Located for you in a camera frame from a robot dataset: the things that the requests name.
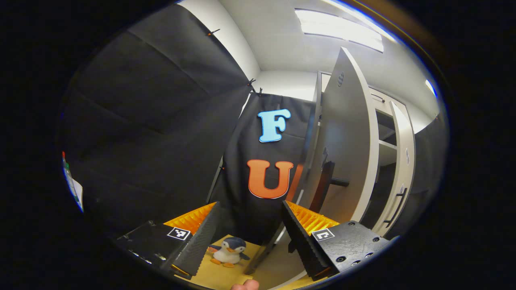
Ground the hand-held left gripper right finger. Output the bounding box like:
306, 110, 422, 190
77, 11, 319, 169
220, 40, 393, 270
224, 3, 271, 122
281, 200, 392, 282

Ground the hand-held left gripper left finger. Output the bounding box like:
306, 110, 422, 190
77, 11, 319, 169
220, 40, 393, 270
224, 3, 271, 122
114, 201, 222, 279

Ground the white shoe cabinet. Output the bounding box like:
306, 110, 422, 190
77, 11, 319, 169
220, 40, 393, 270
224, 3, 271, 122
312, 70, 404, 230

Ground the white cabinet shelf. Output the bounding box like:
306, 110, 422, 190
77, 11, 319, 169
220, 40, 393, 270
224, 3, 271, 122
379, 139, 398, 166

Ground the penguin plush toy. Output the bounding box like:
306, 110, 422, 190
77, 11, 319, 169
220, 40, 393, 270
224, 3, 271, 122
207, 237, 252, 269

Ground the white board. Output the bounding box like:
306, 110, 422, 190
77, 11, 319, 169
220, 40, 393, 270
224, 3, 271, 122
62, 151, 84, 213

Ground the large ceiling light panel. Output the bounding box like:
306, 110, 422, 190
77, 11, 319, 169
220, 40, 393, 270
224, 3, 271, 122
295, 9, 384, 53

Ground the dark left door handle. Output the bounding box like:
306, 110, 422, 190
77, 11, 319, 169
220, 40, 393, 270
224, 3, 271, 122
320, 160, 350, 215

